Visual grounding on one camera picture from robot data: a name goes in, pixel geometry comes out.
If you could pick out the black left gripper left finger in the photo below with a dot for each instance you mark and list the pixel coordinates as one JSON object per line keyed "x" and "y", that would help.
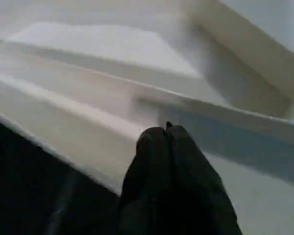
{"x": 149, "y": 183}

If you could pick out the white plastic table top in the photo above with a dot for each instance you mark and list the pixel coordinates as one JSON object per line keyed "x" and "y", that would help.
{"x": 88, "y": 85}

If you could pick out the black mat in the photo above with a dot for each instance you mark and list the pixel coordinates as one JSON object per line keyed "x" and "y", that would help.
{"x": 27, "y": 183}

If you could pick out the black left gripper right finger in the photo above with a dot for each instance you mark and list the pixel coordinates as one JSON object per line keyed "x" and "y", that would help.
{"x": 198, "y": 195}

